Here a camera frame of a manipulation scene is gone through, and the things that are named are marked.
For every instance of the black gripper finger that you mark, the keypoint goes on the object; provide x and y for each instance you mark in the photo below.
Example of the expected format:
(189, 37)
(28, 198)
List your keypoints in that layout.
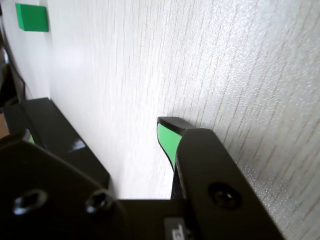
(37, 190)
(207, 162)

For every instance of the green wooden cube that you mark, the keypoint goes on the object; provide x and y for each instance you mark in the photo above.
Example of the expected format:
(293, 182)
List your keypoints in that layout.
(32, 17)

